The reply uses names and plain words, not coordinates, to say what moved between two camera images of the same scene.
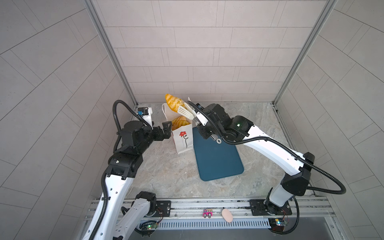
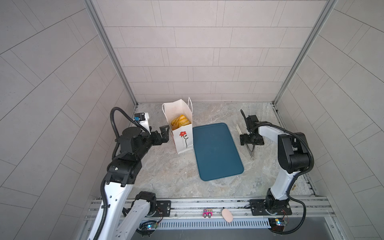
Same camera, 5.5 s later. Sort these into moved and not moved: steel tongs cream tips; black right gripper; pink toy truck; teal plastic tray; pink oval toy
Moved: steel tongs cream tips; black right gripper
Not moved: teal plastic tray; pink toy truck; pink oval toy
